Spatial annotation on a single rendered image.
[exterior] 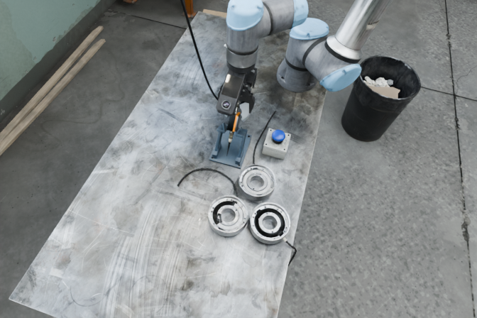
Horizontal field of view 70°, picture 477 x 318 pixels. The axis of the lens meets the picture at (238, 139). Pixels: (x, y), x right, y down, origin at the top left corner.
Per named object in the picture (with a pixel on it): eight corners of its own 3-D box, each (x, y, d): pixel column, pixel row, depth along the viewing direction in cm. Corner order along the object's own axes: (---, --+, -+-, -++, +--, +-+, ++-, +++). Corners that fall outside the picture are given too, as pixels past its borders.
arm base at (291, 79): (281, 59, 132) (285, 38, 124) (320, 69, 130) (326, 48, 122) (272, 86, 124) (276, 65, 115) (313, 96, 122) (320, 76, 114)
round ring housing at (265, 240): (240, 225, 92) (241, 218, 89) (267, 201, 97) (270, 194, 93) (268, 254, 88) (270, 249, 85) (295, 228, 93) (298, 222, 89)
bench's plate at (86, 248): (258, 395, 72) (260, 395, 71) (12, 300, 80) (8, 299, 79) (335, 47, 141) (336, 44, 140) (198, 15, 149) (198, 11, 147)
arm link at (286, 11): (286, -24, 81) (246, -14, 78) (314, 1, 76) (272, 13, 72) (281, 6, 88) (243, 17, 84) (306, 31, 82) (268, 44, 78)
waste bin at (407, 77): (387, 153, 208) (421, 106, 173) (332, 138, 212) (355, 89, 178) (389, 112, 228) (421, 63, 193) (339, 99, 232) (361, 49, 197)
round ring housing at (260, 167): (276, 201, 97) (279, 195, 94) (239, 204, 96) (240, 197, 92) (271, 170, 103) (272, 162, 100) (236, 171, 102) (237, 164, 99)
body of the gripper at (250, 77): (256, 84, 96) (261, 50, 86) (248, 106, 91) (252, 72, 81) (230, 77, 97) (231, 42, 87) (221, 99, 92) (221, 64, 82)
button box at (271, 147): (284, 160, 105) (286, 151, 101) (261, 153, 106) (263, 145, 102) (289, 140, 110) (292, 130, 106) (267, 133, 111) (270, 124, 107)
